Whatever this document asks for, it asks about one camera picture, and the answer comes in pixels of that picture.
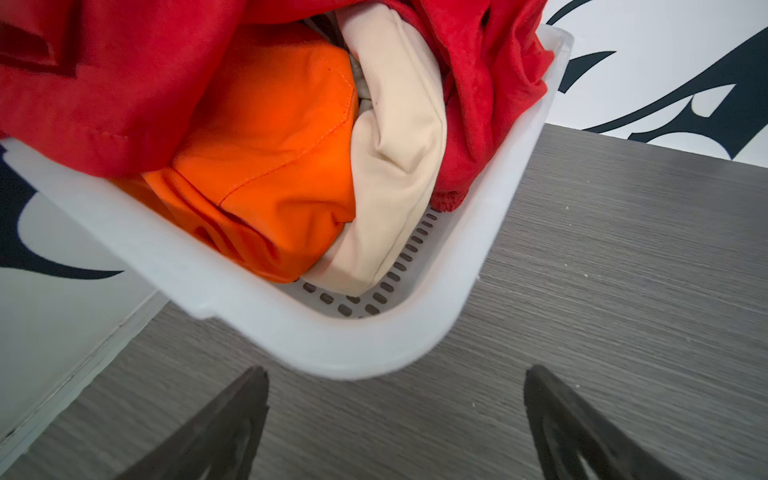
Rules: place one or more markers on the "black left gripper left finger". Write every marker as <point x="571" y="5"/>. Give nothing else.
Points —
<point x="219" y="442"/>

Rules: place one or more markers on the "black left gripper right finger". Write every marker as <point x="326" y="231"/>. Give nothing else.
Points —
<point x="569" y="435"/>

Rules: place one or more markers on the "red shorts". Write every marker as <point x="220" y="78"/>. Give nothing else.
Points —
<point x="107" y="87"/>

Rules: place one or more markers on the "orange shorts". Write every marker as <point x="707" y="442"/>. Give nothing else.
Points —
<point x="263" y="174"/>

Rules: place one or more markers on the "beige shorts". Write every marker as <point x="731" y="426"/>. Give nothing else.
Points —
<point x="397" y="146"/>

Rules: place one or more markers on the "white plastic laundry basket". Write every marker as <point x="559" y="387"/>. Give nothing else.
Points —
<point x="300" y="324"/>

